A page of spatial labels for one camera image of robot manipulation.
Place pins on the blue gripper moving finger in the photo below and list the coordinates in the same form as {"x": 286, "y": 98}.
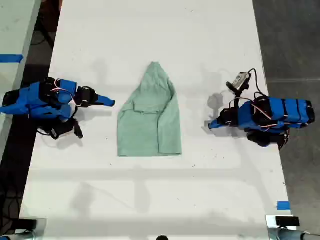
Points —
{"x": 218, "y": 126}
{"x": 103, "y": 103}

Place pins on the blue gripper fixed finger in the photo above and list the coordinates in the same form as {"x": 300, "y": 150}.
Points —
{"x": 105, "y": 99}
{"x": 217, "y": 121}

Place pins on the pale green t-shirt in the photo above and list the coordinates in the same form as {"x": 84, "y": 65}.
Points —
{"x": 150, "y": 117}

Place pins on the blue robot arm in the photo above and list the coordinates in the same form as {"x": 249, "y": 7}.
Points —
{"x": 30, "y": 98}
{"x": 285, "y": 111}

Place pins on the long blue tape strip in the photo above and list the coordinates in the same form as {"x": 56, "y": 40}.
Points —
{"x": 11, "y": 58}

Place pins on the white side table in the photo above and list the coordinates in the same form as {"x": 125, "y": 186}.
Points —
{"x": 13, "y": 30}

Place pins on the small blue tape piece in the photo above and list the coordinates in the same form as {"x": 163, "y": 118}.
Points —
{"x": 283, "y": 205}

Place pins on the small black box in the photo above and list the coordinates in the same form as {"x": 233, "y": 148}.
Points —
{"x": 28, "y": 223}
{"x": 287, "y": 221}

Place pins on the round black object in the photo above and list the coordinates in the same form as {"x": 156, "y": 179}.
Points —
{"x": 162, "y": 237}

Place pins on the grey metal pipe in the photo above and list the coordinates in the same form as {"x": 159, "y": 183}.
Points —
{"x": 290, "y": 234}

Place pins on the short black camera stalk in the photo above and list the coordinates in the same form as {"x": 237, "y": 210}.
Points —
{"x": 238, "y": 98}
{"x": 78, "y": 130}

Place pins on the black camera box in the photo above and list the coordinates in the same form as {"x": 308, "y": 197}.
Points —
{"x": 60, "y": 130}
{"x": 238, "y": 81}

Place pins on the silver metal bracket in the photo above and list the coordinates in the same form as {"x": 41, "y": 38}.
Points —
{"x": 270, "y": 222}
{"x": 41, "y": 228}

